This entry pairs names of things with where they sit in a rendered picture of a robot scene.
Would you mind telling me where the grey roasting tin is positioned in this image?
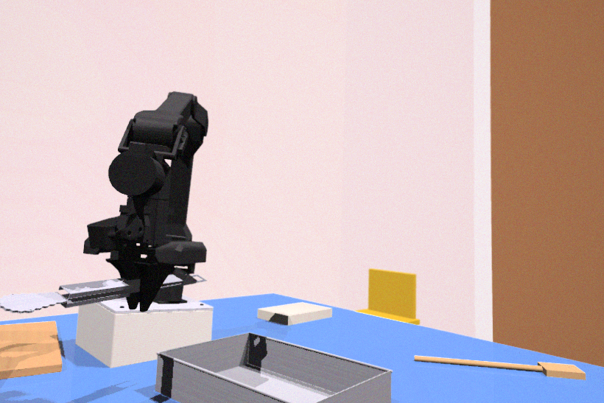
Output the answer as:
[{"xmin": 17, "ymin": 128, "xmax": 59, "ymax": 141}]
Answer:
[{"xmin": 155, "ymin": 332, "xmax": 393, "ymax": 403}]

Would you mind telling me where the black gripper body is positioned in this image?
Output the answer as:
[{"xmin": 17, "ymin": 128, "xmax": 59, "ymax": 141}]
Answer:
[{"xmin": 83, "ymin": 198, "xmax": 207, "ymax": 264}]

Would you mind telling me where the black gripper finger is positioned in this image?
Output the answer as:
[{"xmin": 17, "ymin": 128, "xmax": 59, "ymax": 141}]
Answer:
[
  {"xmin": 105, "ymin": 257, "xmax": 145, "ymax": 310},
  {"xmin": 134, "ymin": 262, "xmax": 180, "ymax": 312}
]

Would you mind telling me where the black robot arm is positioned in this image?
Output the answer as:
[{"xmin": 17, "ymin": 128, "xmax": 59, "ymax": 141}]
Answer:
[{"xmin": 87, "ymin": 91, "xmax": 208, "ymax": 304}]

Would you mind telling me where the light wooden board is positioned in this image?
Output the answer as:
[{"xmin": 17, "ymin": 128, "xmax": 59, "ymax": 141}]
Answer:
[{"xmin": 0, "ymin": 321, "xmax": 62, "ymax": 379}]

